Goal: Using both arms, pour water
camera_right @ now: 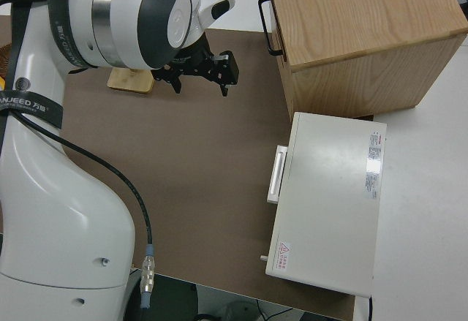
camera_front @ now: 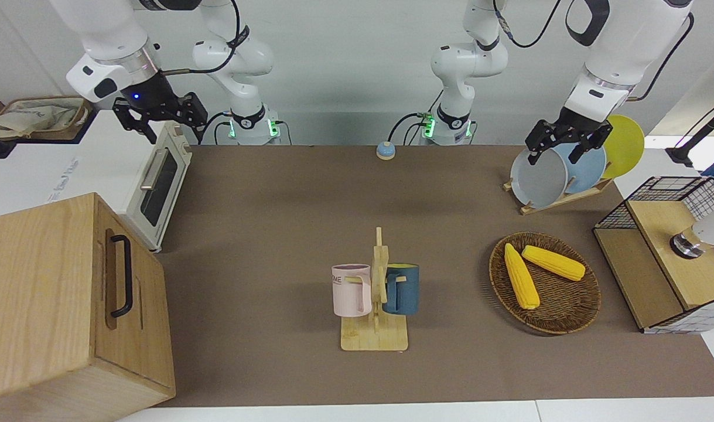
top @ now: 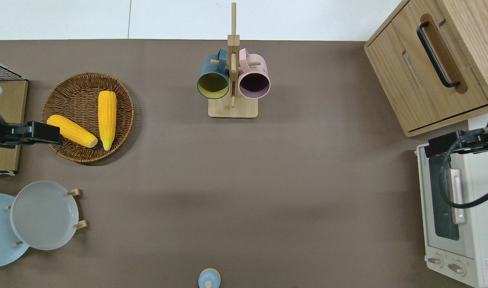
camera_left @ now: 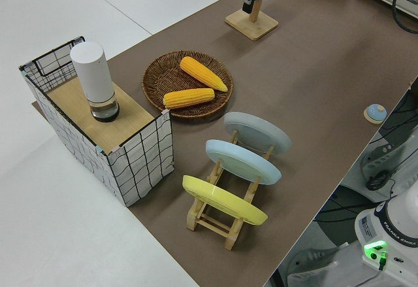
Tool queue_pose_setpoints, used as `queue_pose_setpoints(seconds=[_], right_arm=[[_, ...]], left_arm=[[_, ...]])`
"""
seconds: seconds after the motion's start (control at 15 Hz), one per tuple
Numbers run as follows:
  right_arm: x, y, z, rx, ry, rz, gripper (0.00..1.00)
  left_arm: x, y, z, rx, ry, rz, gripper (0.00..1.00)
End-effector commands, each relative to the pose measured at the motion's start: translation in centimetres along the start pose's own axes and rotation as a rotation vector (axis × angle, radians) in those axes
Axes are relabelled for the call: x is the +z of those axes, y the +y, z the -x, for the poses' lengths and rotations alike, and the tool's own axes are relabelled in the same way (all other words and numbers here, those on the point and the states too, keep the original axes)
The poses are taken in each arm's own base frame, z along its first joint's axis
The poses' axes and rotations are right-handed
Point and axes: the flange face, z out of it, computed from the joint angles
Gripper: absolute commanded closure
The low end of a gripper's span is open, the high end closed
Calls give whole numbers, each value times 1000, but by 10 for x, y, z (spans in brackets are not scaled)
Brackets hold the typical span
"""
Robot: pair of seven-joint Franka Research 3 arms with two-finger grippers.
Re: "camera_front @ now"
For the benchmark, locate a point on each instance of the blue round bell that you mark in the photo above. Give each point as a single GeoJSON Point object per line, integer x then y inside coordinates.
{"type": "Point", "coordinates": [386, 150]}

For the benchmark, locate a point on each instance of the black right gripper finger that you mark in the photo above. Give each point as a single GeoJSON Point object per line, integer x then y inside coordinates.
{"type": "Point", "coordinates": [194, 111]}
{"type": "Point", "coordinates": [131, 120]}

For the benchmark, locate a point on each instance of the brown wicker basket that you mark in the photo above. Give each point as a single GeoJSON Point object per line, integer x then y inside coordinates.
{"type": "Point", "coordinates": [559, 305]}

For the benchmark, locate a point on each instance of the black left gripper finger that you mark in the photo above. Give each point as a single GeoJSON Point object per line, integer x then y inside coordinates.
{"type": "Point", "coordinates": [543, 136]}
{"type": "Point", "coordinates": [594, 142]}

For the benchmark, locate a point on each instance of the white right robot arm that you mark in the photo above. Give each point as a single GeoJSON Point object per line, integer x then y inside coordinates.
{"type": "Point", "coordinates": [110, 29]}

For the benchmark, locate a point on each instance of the yellow plate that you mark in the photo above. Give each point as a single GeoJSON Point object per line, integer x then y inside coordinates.
{"type": "Point", "coordinates": [626, 146]}

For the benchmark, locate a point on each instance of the blue mug yellow inside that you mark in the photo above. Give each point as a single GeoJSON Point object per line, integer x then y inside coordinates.
{"type": "Point", "coordinates": [405, 290]}

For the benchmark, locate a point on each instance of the pink ceramic mug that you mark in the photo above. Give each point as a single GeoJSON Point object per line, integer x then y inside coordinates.
{"type": "Point", "coordinates": [349, 290]}

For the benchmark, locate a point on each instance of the yellow corn cob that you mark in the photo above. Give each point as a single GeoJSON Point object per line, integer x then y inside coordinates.
{"type": "Point", "coordinates": [522, 278]}
{"type": "Point", "coordinates": [553, 262]}

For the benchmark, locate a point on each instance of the wooden drawer cabinet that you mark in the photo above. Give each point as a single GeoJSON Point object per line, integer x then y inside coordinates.
{"type": "Point", "coordinates": [40, 293]}

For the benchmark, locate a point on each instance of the white toaster oven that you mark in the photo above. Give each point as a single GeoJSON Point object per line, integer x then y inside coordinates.
{"type": "Point", "coordinates": [157, 187]}

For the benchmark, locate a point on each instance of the wooden mug rack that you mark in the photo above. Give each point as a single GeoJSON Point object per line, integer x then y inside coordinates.
{"type": "Point", "coordinates": [374, 337]}

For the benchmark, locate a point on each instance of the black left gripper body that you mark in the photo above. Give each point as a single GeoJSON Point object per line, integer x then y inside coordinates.
{"type": "Point", "coordinates": [582, 123]}

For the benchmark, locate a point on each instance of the brown table mat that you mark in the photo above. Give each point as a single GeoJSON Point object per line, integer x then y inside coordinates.
{"type": "Point", "coordinates": [274, 205]}

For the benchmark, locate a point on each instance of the grey plate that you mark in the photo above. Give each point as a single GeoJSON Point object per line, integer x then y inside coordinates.
{"type": "Point", "coordinates": [538, 181]}

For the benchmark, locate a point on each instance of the wooden plate rack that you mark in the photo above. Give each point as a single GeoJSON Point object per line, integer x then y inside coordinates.
{"type": "Point", "coordinates": [559, 202]}

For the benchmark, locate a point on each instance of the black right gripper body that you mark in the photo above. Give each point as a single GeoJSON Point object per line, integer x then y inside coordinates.
{"type": "Point", "coordinates": [151, 97]}

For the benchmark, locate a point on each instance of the black stand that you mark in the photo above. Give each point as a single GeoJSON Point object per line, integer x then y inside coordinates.
{"type": "Point", "coordinates": [679, 155]}

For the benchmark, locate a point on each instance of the beige paper bag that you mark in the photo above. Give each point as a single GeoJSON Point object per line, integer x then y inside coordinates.
{"type": "Point", "coordinates": [34, 117]}

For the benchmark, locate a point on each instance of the light blue plate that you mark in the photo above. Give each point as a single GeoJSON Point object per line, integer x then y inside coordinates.
{"type": "Point", "coordinates": [591, 170]}

